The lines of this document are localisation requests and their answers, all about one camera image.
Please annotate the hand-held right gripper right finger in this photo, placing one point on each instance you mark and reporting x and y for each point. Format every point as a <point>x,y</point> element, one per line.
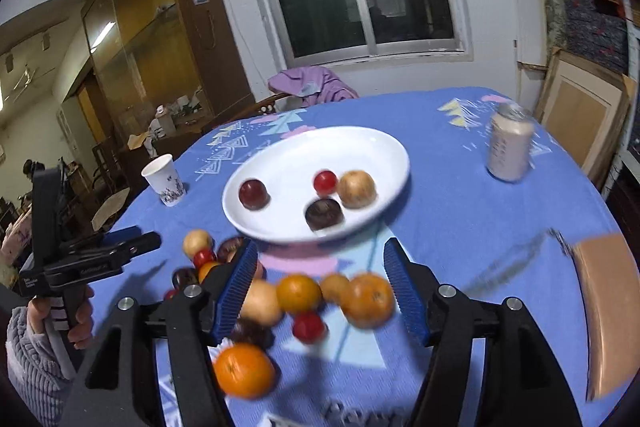
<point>407,292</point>

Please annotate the small yellow tan fruit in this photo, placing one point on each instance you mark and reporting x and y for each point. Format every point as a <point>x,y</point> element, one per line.
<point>196,242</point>

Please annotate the purple garment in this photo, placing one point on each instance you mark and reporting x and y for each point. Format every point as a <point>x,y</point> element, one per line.
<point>315,84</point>

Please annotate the blue patterned tablecloth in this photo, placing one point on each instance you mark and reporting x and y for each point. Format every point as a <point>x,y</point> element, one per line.
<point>450,227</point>

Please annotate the large tan round fruit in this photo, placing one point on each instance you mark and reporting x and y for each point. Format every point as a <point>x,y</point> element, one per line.
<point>356,189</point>

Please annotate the pale drink can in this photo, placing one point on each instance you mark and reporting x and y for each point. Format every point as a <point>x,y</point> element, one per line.
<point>510,144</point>

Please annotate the wooden framed panels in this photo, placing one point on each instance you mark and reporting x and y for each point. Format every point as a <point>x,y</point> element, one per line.
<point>580,117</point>

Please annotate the white paper cup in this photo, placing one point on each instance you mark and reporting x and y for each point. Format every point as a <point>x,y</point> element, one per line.
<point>162,179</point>

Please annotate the person's left hand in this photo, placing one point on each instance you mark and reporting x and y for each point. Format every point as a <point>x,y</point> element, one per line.
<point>82,337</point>

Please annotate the peach coloured round fruit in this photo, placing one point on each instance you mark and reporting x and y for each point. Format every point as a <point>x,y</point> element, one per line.
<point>207,272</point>

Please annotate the wooden chair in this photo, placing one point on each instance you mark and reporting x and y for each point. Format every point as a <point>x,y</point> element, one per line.
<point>270,101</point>

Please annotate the wooden glass cabinet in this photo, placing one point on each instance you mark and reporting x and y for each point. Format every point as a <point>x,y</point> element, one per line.
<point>150,32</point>

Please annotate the small red cherry tomato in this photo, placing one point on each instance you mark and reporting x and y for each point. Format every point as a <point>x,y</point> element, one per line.
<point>171,294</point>

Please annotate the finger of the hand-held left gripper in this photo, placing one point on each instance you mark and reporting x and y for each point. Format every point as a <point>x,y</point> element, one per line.
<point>140,244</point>
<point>112,237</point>

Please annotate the stack of patterned fabric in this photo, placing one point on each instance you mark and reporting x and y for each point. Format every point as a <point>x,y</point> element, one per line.
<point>595,22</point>

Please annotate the grey tassel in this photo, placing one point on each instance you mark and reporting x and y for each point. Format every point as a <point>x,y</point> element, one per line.
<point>505,264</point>

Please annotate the dark red plum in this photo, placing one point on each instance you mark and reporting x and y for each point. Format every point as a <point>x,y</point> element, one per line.
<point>254,194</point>

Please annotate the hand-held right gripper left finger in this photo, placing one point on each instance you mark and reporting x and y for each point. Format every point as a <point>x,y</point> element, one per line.
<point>237,287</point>

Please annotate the white oval plate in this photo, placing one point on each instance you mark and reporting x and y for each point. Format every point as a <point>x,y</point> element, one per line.
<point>310,154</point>

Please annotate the dark brown water chestnut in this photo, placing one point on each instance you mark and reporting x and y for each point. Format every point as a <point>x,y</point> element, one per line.
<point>229,249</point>
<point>324,213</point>
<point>251,333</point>

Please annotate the small dark plum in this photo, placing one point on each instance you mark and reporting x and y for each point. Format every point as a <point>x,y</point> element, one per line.
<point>184,278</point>

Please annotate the small brown tan fruit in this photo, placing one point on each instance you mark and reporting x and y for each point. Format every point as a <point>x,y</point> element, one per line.
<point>333,287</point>

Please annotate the orange mandarin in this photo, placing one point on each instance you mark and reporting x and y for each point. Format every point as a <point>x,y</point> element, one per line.
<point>244,370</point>
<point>298,293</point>
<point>370,301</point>

